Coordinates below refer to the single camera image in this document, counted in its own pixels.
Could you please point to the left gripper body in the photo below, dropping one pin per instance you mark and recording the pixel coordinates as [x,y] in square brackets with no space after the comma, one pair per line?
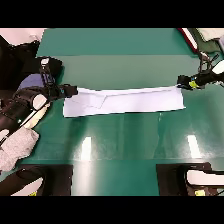
[68,91]

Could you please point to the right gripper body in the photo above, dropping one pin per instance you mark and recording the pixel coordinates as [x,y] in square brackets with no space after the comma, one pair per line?
[185,82]

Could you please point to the lavender shirt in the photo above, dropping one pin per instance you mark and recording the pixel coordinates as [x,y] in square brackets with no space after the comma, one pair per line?
[126,101]

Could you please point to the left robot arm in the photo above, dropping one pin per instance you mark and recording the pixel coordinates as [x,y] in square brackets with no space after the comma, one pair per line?
[20,106]

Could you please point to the cream garment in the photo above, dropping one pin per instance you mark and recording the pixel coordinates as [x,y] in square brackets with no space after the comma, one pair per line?
[35,117]

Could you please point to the dark green garment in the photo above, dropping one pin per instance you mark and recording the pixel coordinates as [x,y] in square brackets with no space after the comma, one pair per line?
[206,45]

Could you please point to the dark red garment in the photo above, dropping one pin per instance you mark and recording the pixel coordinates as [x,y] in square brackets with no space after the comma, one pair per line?
[186,38]

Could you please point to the white garment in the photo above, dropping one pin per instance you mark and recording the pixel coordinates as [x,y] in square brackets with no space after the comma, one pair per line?
[210,33]

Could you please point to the black garment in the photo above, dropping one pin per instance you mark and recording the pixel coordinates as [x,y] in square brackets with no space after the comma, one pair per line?
[20,63]

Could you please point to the grey garment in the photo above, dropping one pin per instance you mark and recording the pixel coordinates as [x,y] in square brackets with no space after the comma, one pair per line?
[18,145]

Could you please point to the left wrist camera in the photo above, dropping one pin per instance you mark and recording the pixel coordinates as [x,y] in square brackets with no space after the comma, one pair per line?
[46,71]

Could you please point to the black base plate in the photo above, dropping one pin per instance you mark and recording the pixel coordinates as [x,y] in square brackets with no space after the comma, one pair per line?
[168,180]
[60,180]

